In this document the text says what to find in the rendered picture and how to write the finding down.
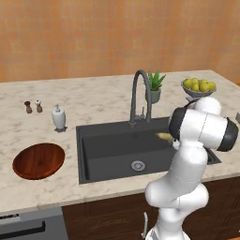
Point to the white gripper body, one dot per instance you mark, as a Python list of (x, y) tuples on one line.
[(176, 144)]

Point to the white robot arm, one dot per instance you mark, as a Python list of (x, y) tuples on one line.
[(187, 162)]

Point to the grey fruit bowl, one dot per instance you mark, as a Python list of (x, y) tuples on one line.
[(197, 92)]

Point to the dark grey sink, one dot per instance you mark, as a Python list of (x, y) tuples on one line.
[(118, 156)]

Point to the dark wooden cupboard door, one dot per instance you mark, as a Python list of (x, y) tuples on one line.
[(222, 206), (103, 218)]

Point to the brown wooden bowl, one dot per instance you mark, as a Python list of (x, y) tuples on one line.
[(38, 161)]

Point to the yellow lemon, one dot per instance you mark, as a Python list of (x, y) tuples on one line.
[(212, 85), (195, 80), (195, 87), (204, 86), (187, 83)]

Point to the green plant in pot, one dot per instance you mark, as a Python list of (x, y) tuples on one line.
[(155, 87)]

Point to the dark grey curved tap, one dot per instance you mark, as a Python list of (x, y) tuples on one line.
[(133, 93)]

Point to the white soap dispenser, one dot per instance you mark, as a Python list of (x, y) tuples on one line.
[(58, 118)]

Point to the brown white-topped salt shaker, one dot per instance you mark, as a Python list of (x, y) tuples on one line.
[(38, 107)]

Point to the brown pepper shaker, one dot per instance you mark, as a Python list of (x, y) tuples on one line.
[(28, 108)]

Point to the grey dishwasher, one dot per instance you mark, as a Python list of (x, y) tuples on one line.
[(34, 218)]

